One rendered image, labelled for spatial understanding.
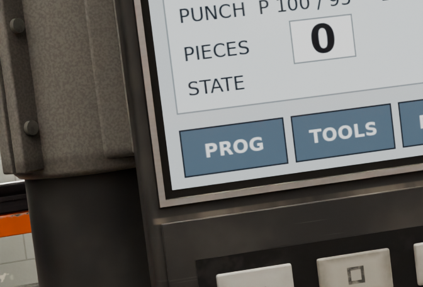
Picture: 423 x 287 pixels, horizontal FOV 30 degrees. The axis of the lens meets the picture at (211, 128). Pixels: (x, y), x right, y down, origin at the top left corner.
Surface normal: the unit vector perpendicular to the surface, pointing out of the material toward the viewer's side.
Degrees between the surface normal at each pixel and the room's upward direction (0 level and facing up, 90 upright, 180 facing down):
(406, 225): 90
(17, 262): 90
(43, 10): 90
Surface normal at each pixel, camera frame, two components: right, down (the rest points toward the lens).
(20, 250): 0.22, 0.03
